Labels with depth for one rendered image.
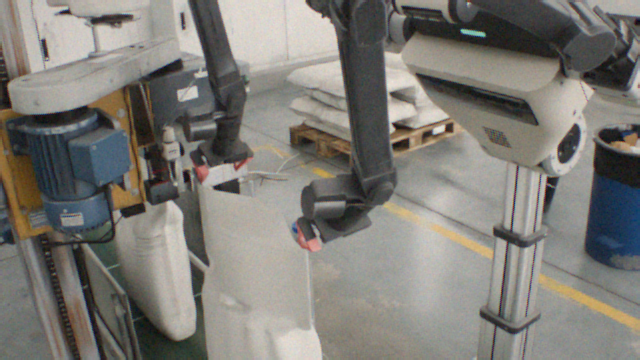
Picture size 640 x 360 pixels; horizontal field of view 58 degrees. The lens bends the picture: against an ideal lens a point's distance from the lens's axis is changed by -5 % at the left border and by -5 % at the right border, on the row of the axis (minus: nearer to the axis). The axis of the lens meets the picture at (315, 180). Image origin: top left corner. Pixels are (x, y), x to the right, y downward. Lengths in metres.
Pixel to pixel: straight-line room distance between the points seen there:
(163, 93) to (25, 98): 0.41
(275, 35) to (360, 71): 5.74
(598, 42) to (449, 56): 0.43
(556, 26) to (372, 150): 0.32
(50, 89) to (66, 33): 3.05
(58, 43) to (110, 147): 3.05
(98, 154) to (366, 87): 0.61
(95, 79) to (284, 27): 5.36
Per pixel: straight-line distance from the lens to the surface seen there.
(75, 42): 4.29
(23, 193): 1.50
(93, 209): 1.33
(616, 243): 3.30
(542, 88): 1.13
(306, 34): 6.74
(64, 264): 1.66
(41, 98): 1.24
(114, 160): 1.26
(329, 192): 0.98
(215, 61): 1.25
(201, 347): 2.10
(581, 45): 0.91
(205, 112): 1.30
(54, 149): 1.29
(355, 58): 0.76
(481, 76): 1.20
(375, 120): 0.86
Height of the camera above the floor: 1.68
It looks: 24 degrees down
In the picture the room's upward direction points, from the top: 3 degrees counter-clockwise
